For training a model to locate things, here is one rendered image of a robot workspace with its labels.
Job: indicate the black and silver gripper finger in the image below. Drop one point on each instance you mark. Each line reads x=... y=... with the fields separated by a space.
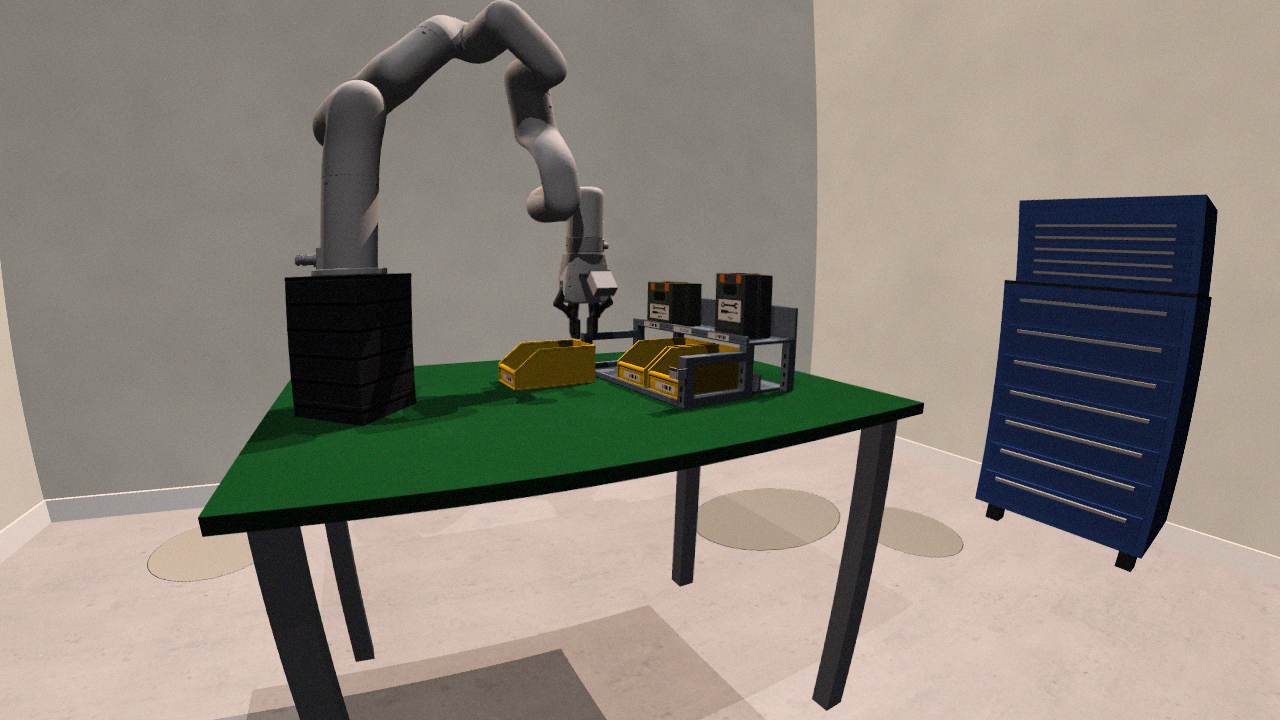
x=572 y=313
x=595 y=310

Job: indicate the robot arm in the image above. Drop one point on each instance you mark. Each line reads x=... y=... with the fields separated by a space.
x=353 y=117

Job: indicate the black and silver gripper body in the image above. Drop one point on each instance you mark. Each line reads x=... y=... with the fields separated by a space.
x=576 y=289

